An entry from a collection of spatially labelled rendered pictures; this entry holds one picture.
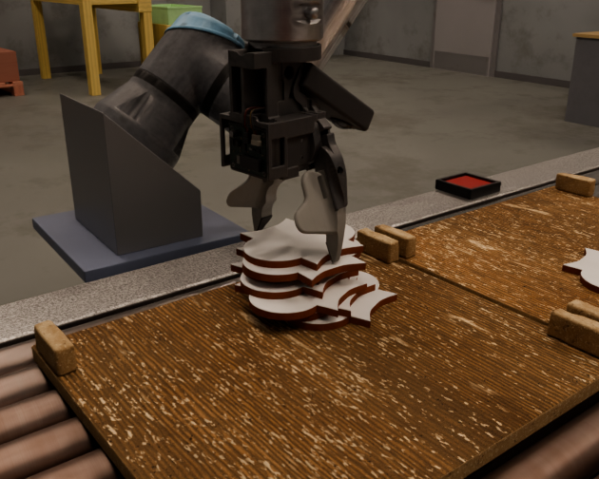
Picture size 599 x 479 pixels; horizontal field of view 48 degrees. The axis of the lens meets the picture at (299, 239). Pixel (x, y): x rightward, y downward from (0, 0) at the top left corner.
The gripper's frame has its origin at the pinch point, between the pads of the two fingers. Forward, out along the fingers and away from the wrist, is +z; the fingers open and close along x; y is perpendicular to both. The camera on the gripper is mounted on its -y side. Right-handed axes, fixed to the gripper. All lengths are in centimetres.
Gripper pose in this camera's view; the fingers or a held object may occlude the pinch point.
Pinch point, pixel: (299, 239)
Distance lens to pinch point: 71.5
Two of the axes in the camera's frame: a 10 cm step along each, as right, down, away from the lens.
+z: 0.0, 9.3, 3.7
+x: 7.0, 2.6, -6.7
